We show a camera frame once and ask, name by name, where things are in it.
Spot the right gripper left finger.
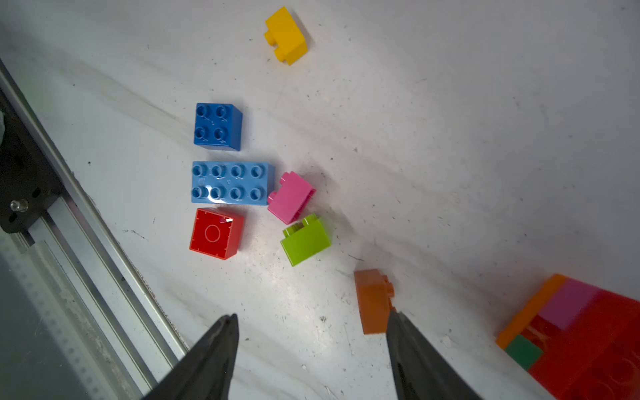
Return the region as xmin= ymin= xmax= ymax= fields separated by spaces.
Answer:
xmin=144 ymin=314 xmax=239 ymax=400

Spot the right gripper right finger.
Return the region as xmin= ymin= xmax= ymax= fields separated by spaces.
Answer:
xmin=386 ymin=311 xmax=481 ymax=400

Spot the brown lego brick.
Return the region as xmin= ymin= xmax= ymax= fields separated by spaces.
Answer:
xmin=354 ymin=269 xmax=395 ymax=335

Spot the orange lego brick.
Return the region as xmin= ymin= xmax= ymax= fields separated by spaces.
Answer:
xmin=496 ymin=274 xmax=568 ymax=350

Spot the small red lego brick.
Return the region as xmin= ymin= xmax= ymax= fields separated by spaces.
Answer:
xmin=189 ymin=208 xmax=245 ymax=260

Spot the magenta lego brick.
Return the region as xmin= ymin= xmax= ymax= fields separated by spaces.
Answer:
xmin=538 ymin=278 xmax=602 ymax=330

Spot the long red lego brick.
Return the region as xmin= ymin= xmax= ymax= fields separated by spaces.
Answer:
xmin=529 ymin=292 xmax=639 ymax=398

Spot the lime green lego brick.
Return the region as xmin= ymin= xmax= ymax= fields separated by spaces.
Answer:
xmin=281 ymin=213 xmax=332 ymax=267

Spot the light blue lego brick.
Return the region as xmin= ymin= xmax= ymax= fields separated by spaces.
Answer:
xmin=191 ymin=162 xmax=275 ymax=206

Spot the small pink lego brick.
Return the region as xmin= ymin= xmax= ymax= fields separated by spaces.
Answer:
xmin=268 ymin=172 xmax=316 ymax=224

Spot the dark blue lego brick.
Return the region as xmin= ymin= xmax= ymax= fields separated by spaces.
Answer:
xmin=193 ymin=103 xmax=243 ymax=152

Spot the yellow lego brick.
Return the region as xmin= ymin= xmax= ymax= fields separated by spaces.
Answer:
xmin=264 ymin=7 xmax=308 ymax=65

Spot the aluminium mounting rail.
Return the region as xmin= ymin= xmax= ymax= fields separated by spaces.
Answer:
xmin=1 ymin=69 xmax=186 ymax=399

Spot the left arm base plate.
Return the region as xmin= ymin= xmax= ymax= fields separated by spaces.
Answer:
xmin=1 ymin=94 xmax=63 ymax=233

